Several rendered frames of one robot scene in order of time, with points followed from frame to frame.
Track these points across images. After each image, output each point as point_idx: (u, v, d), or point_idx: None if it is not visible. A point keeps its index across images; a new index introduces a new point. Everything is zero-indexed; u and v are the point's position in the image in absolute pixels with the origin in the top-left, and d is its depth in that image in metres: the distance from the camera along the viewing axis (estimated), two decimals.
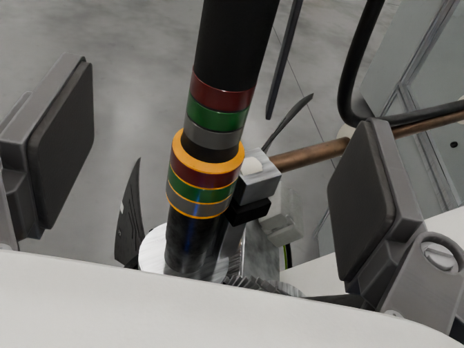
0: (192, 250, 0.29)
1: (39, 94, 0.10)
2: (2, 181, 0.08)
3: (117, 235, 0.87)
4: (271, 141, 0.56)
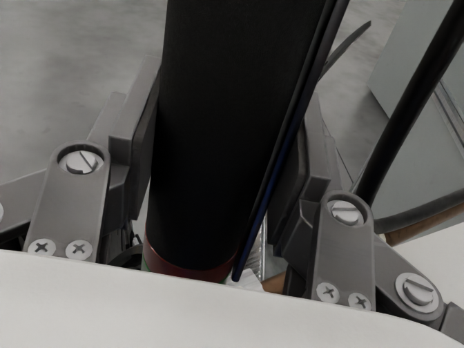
0: None
1: (134, 94, 0.10)
2: (107, 183, 0.08)
3: None
4: None
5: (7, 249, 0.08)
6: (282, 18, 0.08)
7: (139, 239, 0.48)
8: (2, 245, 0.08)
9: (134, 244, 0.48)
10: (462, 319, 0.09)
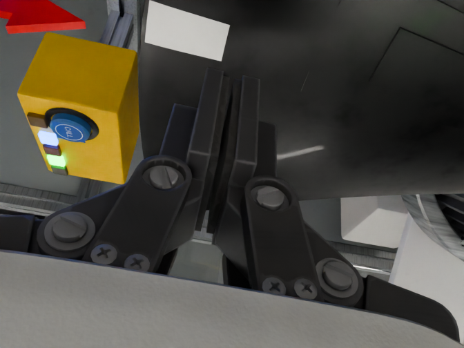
0: None
1: (204, 108, 0.10)
2: (181, 204, 0.08)
3: None
4: None
5: None
6: None
7: None
8: (85, 265, 0.08)
9: None
10: (382, 290, 0.09)
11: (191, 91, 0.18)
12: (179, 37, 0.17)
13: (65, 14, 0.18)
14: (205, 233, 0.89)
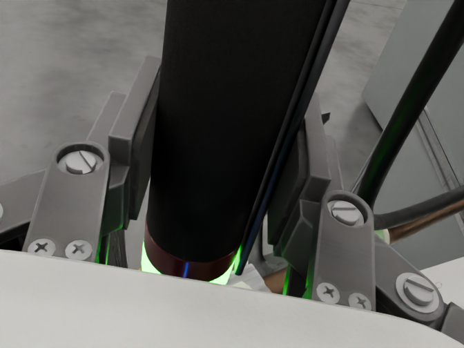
0: None
1: (134, 94, 0.10)
2: (106, 183, 0.08)
3: None
4: None
5: (7, 249, 0.08)
6: None
7: None
8: (2, 245, 0.08)
9: None
10: (462, 319, 0.09)
11: None
12: None
13: None
14: None
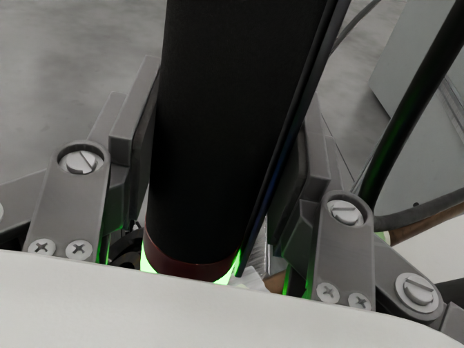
0: None
1: (134, 94, 0.10)
2: (107, 183, 0.08)
3: None
4: None
5: (7, 249, 0.08)
6: None
7: None
8: (2, 245, 0.08)
9: None
10: (462, 319, 0.09)
11: None
12: None
13: None
14: None
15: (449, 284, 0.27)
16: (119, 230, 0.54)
